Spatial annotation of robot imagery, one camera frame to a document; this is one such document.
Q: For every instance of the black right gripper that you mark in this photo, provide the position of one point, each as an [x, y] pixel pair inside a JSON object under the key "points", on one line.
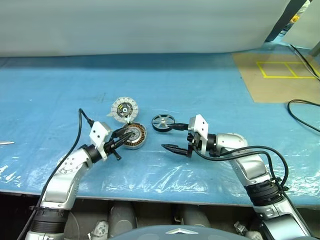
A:
{"points": [[193, 143]]}

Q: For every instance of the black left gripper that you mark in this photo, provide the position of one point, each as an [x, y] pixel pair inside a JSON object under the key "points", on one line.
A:
{"points": [[112, 147]]}

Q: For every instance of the copper wound motor housing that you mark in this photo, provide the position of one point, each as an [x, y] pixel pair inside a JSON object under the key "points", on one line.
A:
{"points": [[140, 136]]}

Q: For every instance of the black spoked rotor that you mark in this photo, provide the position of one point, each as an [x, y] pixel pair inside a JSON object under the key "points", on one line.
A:
{"points": [[160, 122]]}

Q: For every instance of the round silver motor lid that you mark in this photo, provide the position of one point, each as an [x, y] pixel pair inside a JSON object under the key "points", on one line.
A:
{"points": [[117, 107]]}

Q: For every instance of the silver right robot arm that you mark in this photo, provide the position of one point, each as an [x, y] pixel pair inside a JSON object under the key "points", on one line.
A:
{"points": [[252, 167]]}

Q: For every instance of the small grey flat scrap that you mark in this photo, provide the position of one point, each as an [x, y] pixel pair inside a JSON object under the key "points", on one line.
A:
{"points": [[109, 115]]}

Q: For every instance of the blue plastic table sheet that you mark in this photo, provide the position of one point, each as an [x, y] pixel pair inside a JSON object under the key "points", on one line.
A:
{"points": [[160, 82]]}

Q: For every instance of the dark grey rounded shape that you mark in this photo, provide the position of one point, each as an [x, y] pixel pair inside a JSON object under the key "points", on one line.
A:
{"points": [[195, 216], [122, 217]]}

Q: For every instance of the grey robot torso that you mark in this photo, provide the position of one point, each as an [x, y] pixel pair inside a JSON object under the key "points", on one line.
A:
{"points": [[160, 233]]}

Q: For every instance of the yellow tape rectangle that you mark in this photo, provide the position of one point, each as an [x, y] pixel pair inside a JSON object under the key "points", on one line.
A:
{"points": [[263, 72]]}

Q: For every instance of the brown cardboard sheet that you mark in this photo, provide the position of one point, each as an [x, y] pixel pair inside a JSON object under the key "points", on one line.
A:
{"points": [[275, 87]]}

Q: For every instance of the white backdrop board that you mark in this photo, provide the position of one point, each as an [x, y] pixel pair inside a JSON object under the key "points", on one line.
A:
{"points": [[125, 25]]}

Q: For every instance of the thin metal tool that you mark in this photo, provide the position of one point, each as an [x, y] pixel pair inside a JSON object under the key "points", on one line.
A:
{"points": [[6, 143]]}

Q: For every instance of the white side panel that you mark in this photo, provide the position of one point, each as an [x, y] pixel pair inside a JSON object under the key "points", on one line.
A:
{"points": [[305, 32]]}

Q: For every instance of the small yellow object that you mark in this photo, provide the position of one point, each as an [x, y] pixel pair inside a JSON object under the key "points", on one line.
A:
{"points": [[295, 18]]}

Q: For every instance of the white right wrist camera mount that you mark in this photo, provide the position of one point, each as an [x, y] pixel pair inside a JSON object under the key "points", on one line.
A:
{"points": [[200, 125]]}

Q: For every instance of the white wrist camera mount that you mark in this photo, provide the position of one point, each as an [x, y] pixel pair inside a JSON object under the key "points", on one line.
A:
{"points": [[98, 132], [200, 125]]}

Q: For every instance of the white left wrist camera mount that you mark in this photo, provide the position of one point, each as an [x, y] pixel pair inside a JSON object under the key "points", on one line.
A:
{"points": [[98, 132]]}

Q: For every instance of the small white bracket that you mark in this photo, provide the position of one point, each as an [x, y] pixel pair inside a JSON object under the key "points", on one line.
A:
{"points": [[100, 230], [246, 232]]}

